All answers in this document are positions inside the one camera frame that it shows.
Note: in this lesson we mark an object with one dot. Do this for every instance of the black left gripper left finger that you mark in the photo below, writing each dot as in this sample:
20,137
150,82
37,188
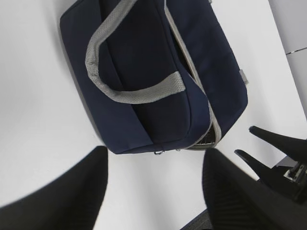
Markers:
71,202

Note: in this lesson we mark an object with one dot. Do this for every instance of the navy blue lunch bag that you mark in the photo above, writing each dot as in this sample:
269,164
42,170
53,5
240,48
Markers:
156,75

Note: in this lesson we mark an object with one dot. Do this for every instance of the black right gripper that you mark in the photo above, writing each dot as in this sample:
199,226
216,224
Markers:
289,176

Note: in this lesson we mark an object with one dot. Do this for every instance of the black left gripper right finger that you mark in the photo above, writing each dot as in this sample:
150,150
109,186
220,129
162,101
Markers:
235,201

